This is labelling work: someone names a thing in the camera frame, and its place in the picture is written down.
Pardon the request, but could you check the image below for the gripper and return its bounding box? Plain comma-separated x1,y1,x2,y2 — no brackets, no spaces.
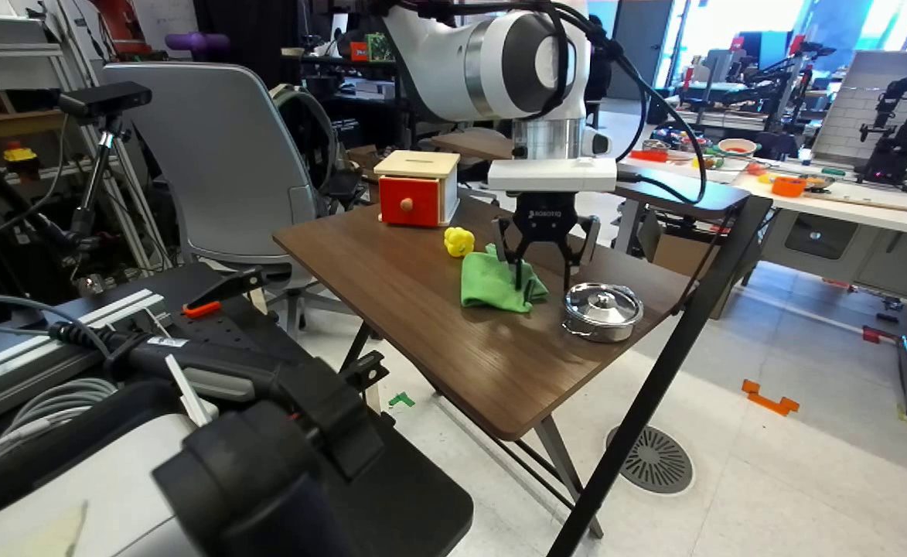
496,192,602,294

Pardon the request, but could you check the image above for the green towel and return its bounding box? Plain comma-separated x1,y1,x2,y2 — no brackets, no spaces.
460,243,549,314

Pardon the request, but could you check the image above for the steel pot lid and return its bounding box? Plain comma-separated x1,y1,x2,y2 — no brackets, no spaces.
564,282,644,326

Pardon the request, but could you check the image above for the steel pot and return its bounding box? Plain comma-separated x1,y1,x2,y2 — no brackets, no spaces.
561,282,646,344

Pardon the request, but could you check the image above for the yellow knobbly toy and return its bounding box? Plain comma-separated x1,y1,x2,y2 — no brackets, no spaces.
443,226,476,258

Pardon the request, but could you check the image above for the cardboard box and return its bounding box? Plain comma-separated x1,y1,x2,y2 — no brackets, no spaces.
653,231,722,281

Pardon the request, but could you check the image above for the red drawer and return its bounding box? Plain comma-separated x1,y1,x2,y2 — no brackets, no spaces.
377,176,443,228

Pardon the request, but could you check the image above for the dark folding table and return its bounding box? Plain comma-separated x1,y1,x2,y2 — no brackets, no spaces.
427,127,774,557

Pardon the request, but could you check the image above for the wooden box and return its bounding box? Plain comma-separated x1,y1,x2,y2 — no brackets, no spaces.
373,149,462,229

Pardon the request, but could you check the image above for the round floor drain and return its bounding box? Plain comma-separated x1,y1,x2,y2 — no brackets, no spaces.
605,423,696,497

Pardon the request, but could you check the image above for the orange floor tape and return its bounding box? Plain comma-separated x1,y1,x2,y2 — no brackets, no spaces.
740,378,801,417

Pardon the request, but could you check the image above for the white workbench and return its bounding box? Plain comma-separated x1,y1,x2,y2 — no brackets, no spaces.
619,145,907,429

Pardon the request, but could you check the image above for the white tiled board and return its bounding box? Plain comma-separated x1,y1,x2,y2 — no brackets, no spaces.
812,50,907,169

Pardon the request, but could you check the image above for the black clamp with orange grip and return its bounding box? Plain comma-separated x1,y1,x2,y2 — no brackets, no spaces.
181,266,269,320

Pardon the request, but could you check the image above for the grey office chair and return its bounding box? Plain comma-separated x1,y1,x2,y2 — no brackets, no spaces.
101,61,363,335

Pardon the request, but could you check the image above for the metal shelf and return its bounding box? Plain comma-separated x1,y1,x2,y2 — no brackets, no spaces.
0,14,169,273

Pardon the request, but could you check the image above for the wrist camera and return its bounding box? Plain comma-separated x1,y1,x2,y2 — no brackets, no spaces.
487,157,619,194

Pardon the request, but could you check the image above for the camera on tripod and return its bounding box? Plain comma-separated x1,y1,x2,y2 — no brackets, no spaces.
54,80,172,273

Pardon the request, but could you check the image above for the aluminium rail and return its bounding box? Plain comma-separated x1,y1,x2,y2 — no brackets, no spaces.
0,289,166,395

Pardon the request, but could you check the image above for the coil of grey cable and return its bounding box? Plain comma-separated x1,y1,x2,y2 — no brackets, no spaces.
1,376,120,457

